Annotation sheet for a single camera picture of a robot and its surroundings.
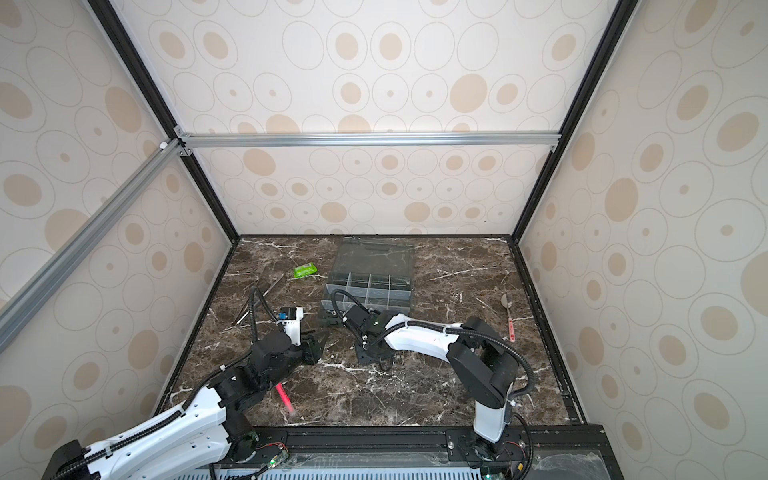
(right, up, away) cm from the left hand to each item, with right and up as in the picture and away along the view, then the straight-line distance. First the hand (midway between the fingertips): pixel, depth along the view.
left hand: (331, 331), depth 78 cm
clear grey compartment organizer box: (+10, +14, +35) cm, 39 cm away
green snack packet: (-16, +15, +31) cm, 38 cm away
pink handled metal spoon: (+55, +5, +22) cm, 59 cm away
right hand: (+9, -10, +10) cm, 16 cm away
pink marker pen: (-13, -18, +3) cm, 23 cm away
